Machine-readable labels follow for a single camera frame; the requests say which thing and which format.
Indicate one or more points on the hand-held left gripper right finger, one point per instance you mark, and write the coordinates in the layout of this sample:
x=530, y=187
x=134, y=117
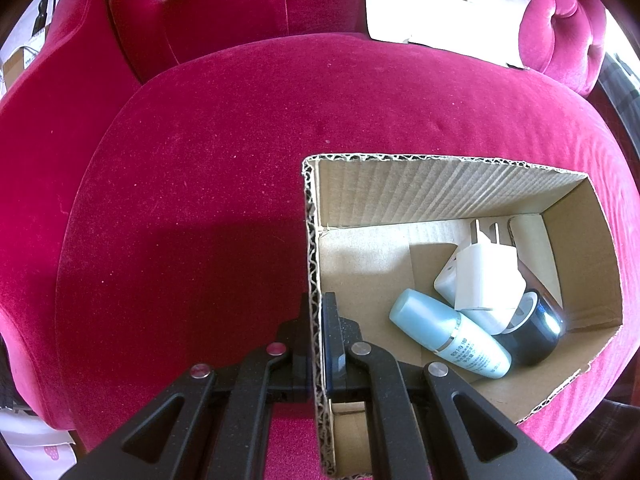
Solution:
x=332, y=345

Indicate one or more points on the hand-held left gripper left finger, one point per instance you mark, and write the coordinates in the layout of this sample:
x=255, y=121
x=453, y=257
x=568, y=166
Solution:
x=292, y=355

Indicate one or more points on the light blue bottle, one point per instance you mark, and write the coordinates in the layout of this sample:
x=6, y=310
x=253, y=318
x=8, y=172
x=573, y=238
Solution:
x=450, y=332

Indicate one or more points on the large white charger plug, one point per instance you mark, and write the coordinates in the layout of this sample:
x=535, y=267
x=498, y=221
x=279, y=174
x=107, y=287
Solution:
x=445, y=280

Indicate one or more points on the small white charger plug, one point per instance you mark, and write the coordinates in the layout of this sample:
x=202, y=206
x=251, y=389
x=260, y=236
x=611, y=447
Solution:
x=485, y=275

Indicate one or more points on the cardboard box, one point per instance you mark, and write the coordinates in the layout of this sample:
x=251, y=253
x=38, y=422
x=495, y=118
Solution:
x=450, y=190

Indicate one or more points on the red velvet tufted sofa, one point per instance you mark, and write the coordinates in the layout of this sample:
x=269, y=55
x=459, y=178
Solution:
x=200, y=185

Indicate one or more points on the white bag pink print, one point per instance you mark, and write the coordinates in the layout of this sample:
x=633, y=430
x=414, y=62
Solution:
x=35, y=437

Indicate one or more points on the person's plaid trouser leg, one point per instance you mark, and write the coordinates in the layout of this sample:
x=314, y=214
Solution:
x=600, y=442

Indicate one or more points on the beige paper sheet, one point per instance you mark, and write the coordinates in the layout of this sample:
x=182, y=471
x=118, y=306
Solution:
x=430, y=5

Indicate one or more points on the grey plaid bed blanket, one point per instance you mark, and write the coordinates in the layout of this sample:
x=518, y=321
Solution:
x=620, y=90

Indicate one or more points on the small brown carton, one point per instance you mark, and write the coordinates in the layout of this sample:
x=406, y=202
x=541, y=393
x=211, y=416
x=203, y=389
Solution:
x=15, y=67

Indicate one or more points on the black upright gadget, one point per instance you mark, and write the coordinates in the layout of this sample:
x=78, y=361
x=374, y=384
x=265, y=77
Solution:
x=45, y=10

